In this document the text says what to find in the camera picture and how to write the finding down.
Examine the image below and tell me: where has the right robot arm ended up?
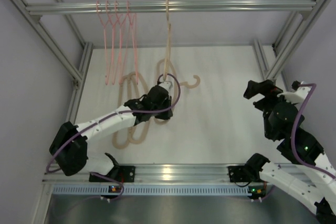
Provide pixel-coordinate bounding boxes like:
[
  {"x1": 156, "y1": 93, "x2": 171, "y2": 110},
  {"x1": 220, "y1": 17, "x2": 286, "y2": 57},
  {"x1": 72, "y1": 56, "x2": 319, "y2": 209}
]
[{"x1": 243, "y1": 80, "x2": 335, "y2": 223}]

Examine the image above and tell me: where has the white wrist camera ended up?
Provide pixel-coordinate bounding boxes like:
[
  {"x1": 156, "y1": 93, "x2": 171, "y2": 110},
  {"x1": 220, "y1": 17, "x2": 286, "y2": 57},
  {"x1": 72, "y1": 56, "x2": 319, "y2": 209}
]
[
  {"x1": 158, "y1": 80, "x2": 173, "y2": 93},
  {"x1": 277, "y1": 81, "x2": 317, "y2": 104}
]

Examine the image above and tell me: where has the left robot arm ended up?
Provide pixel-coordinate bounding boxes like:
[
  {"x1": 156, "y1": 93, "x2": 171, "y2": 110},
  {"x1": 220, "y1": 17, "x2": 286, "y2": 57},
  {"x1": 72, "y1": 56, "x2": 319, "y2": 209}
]
[{"x1": 49, "y1": 81, "x2": 172, "y2": 182}]

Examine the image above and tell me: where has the aluminium left floor rail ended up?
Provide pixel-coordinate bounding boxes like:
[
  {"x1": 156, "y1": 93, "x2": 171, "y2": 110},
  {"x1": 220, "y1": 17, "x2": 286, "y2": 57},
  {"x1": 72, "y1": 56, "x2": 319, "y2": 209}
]
[{"x1": 57, "y1": 41, "x2": 95, "y2": 163}]

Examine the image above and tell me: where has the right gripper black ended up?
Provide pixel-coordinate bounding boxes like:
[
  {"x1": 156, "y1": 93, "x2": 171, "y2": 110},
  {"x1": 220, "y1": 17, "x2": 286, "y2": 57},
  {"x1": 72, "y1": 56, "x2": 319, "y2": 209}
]
[{"x1": 243, "y1": 80, "x2": 298, "y2": 139}]

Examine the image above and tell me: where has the aluminium right floor rail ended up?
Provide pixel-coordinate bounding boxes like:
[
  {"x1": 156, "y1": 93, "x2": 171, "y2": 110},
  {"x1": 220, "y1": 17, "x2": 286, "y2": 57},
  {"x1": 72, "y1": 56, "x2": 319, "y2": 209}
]
[{"x1": 252, "y1": 39, "x2": 295, "y2": 99}]

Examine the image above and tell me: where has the aluminium left frame post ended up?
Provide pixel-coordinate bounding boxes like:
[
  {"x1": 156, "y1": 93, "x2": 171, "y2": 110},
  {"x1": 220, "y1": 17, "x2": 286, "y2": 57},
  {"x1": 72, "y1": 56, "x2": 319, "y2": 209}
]
[{"x1": 9, "y1": 0, "x2": 83, "y2": 90}]

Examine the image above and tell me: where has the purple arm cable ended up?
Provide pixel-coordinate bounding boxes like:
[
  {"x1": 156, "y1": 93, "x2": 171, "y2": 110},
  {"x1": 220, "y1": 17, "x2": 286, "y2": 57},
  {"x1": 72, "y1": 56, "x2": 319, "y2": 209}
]
[
  {"x1": 46, "y1": 73, "x2": 182, "y2": 198},
  {"x1": 262, "y1": 82, "x2": 336, "y2": 198}
]

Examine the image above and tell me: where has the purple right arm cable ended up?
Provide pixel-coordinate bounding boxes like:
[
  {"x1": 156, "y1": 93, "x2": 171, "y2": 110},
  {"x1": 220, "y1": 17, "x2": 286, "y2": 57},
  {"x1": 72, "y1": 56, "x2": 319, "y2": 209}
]
[{"x1": 262, "y1": 82, "x2": 336, "y2": 198}]

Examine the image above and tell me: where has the aluminium right frame post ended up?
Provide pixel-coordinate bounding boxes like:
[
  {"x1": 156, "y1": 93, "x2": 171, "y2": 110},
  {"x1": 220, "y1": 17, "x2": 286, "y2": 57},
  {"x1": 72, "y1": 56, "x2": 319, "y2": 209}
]
[{"x1": 269, "y1": 0, "x2": 331, "y2": 77}]

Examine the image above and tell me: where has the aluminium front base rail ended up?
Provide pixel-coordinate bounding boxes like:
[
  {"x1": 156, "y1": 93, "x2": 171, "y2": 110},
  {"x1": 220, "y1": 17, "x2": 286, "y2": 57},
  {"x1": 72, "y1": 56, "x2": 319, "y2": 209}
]
[{"x1": 43, "y1": 163, "x2": 310, "y2": 185}]

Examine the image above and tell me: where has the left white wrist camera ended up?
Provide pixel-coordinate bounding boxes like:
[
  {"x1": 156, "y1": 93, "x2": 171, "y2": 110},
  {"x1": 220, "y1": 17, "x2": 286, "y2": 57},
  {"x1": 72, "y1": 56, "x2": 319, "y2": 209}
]
[{"x1": 158, "y1": 80, "x2": 173, "y2": 93}]

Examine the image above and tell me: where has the blue slotted cable duct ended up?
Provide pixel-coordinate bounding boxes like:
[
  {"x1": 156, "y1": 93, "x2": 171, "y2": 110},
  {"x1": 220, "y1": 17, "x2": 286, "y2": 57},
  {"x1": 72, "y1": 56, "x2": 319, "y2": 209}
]
[{"x1": 52, "y1": 184, "x2": 252, "y2": 196}]

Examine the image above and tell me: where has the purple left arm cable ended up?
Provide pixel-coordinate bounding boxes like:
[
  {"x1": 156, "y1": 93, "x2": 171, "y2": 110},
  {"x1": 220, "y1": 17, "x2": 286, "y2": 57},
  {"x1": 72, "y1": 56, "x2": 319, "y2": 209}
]
[{"x1": 46, "y1": 73, "x2": 182, "y2": 198}]

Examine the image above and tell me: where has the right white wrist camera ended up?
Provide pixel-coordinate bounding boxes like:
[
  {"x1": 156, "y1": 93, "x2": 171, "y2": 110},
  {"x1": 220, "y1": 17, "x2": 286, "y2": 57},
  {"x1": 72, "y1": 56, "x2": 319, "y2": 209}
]
[{"x1": 277, "y1": 81, "x2": 317, "y2": 104}]

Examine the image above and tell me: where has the aluminium frame post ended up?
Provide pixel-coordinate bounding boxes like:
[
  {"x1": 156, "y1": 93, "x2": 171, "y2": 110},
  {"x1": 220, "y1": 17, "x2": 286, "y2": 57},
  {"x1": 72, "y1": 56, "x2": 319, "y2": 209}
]
[
  {"x1": 9, "y1": 0, "x2": 83, "y2": 90},
  {"x1": 269, "y1": 0, "x2": 331, "y2": 77}
]

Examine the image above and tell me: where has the aluminium top hanging rail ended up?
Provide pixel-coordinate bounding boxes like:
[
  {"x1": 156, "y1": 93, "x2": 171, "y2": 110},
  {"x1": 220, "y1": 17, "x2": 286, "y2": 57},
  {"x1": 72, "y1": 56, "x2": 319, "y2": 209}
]
[{"x1": 25, "y1": 0, "x2": 317, "y2": 15}]

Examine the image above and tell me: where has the aluminium floor rail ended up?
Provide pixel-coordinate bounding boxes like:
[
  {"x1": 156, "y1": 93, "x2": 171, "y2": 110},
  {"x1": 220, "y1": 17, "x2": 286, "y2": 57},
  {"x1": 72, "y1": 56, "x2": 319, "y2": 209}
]
[
  {"x1": 252, "y1": 39, "x2": 295, "y2": 99},
  {"x1": 57, "y1": 41, "x2": 95, "y2": 163}
]

